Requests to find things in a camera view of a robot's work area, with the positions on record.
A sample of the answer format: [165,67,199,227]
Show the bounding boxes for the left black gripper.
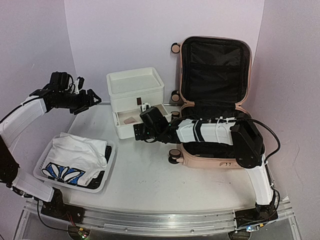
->
[55,88,102,115]

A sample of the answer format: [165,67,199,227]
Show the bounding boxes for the pink card box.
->
[123,117,138,125]

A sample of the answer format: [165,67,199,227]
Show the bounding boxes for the white plastic drawer unit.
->
[106,67,171,140]

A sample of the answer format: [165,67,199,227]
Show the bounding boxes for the white blue print t-shirt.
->
[41,132,108,187]

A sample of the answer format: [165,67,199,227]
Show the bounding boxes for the black jeans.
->
[87,145,112,190]

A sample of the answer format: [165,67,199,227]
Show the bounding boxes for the white perforated plastic basket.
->
[33,140,117,194]

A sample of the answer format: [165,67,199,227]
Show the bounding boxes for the pink hard-shell suitcase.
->
[168,36,252,169]

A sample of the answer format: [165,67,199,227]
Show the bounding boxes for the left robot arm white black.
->
[0,71,102,224]

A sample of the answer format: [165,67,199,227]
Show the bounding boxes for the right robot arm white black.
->
[133,107,280,230]

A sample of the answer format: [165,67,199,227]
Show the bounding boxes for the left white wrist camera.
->
[72,76,85,94]

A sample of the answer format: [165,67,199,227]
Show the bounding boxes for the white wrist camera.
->
[140,102,151,113]
[72,76,85,94]

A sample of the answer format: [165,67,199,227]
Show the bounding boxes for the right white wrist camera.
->
[140,102,151,113]

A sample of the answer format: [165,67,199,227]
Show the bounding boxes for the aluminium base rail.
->
[14,189,305,240]

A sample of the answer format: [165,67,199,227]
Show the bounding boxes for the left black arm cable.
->
[37,199,78,232]

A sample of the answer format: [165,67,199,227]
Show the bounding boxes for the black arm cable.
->
[37,199,78,232]
[239,117,281,161]

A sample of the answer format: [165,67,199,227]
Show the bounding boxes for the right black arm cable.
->
[239,117,281,161]

